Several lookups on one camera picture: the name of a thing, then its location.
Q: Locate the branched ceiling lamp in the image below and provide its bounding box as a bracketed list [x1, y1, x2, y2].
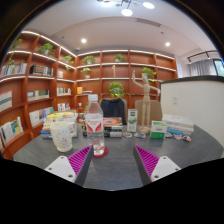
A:
[96, 0, 156, 18]

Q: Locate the colourful book stack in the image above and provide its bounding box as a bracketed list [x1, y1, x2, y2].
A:
[40, 110, 79, 140]

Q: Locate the wooden artist mannequin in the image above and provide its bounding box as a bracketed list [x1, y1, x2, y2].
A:
[130, 69, 162, 135]

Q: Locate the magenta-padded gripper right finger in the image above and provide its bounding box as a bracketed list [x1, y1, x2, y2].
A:
[132, 144, 182, 187]

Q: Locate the grey curtain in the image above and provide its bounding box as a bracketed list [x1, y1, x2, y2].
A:
[189, 59, 218, 78]

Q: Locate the small green white box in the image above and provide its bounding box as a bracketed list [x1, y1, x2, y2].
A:
[149, 120, 168, 140]

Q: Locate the black track light rail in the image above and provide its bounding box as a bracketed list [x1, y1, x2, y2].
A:
[186, 49, 219, 65]

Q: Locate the ceiling air vent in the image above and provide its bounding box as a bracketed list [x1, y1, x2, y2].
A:
[135, 17, 162, 28]

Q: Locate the orange wooden shelf unit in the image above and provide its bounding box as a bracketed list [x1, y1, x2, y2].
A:
[0, 30, 178, 158]

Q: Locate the clear plastic water bottle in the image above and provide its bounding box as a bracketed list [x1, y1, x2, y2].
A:
[84, 94, 106, 156]

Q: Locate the tan chair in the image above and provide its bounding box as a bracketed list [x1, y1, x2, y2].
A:
[134, 99, 164, 127]

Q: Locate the chair with dark jacket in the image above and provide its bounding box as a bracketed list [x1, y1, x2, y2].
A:
[99, 97, 128, 125]

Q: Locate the tall green white carton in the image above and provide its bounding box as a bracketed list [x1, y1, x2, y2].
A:
[126, 108, 139, 133]

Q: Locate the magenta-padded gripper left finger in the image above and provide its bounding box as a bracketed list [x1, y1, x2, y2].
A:
[43, 144, 95, 188]

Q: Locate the white patterned mug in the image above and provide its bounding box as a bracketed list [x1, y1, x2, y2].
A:
[49, 120, 76, 153]

